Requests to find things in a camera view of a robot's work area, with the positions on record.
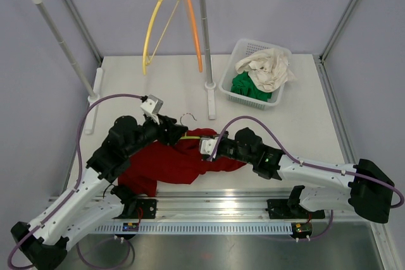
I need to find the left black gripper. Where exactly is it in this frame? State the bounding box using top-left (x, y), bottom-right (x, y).
top-left (125, 113), bottom-right (188, 157)

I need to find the green hanger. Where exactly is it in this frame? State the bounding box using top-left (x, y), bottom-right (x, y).
top-left (179, 113), bottom-right (200, 140)

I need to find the red t shirt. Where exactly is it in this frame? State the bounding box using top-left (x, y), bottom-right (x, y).
top-left (118, 128), bottom-right (244, 197)

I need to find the green t shirt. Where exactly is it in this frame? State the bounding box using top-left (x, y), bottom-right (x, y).
top-left (230, 72), bottom-right (273, 102)

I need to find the white t shirt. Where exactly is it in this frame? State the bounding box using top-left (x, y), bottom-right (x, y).
top-left (235, 47), bottom-right (297, 92)

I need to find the orange hanger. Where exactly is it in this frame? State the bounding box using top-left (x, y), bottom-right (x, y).
top-left (183, 0), bottom-right (203, 73)

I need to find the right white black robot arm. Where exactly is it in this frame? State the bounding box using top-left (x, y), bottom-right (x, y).
top-left (200, 128), bottom-right (394, 224)

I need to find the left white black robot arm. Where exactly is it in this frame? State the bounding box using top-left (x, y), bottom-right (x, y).
top-left (11, 116), bottom-right (188, 269)

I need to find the white plastic basket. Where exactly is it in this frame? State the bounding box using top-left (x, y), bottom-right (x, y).
top-left (220, 39), bottom-right (296, 110)

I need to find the metal clothes rack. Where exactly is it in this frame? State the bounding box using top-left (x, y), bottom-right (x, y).
top-left (31, 0), bottom-right (217, 120)

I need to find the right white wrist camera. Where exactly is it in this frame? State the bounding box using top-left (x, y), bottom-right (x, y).
top-left (199, 137), bottom-right (218, 161)

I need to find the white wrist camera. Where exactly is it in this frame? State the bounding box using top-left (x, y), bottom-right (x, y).
top-left (140, 95), bottom-right (163, 125)
top-left (199, 137), bottom-right (218, 161)

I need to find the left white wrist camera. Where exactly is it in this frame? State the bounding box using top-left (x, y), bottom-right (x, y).
top-left (140, 95), bottom-right (163, 125)

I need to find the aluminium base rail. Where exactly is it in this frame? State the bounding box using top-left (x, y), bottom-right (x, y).
top-left (42, 187), bottom-right (387, 236)

